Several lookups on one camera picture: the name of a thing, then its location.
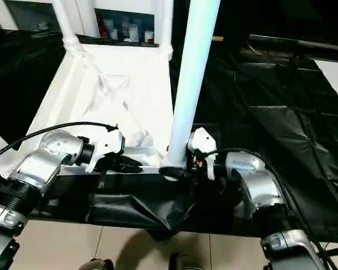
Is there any long black pole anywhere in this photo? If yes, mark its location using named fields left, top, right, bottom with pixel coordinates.
left=249, top=34, right=338, bottom=54

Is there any white patterned cup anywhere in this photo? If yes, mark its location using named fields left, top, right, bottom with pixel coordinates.
left=128, top=24, right=139, bottom=42

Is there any white plastic table top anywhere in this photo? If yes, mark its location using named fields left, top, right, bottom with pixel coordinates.
left=0, top=43, right=186, bottom=183

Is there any black work mat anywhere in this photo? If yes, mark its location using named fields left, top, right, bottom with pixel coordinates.
left=0, top=26, right=338, bottom=244

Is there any black right robot foot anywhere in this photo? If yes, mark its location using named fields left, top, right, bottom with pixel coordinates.
left=168, top=253, right=199, bottom=270

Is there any black tripod stand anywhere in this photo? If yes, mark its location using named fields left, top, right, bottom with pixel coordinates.
left=318, top=244, right=338, bottom=258

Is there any flat white board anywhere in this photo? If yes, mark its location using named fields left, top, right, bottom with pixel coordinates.
left=312, top=58, right=338, bottom=110

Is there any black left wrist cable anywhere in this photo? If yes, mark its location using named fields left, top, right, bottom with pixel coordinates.
left=0, top=121, right=119, bottom=163

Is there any white sideboard cabinet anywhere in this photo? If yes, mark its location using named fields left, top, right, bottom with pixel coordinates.
left=0, top=0, right=172, bottom=46

